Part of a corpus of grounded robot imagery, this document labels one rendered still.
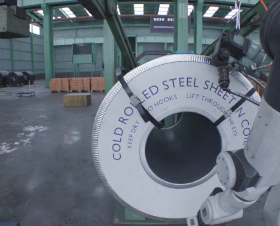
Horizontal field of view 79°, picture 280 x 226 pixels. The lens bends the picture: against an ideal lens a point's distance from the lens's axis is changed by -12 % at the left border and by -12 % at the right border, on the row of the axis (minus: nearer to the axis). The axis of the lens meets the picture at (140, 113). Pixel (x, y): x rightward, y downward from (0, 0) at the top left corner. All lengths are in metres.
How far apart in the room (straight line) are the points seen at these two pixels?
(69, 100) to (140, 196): 6.20
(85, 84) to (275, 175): 11.93
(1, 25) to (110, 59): 4.95
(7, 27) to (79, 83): 11.33
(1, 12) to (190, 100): 1.07
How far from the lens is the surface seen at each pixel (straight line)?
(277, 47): 0.29
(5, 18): 1.03
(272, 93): 0.29
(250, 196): 0.45
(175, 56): 1.14
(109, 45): 5.86
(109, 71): 5.81
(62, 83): 12.62
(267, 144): 0.32
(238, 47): 1.10
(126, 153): 1.24
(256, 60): 1.13
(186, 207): 1.50
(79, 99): 7.18
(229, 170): 0.40
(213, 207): 0.58
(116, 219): 1.80
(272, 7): 0.30
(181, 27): 5.97
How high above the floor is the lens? 1.27
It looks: 13 degrees down
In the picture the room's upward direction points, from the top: straight up
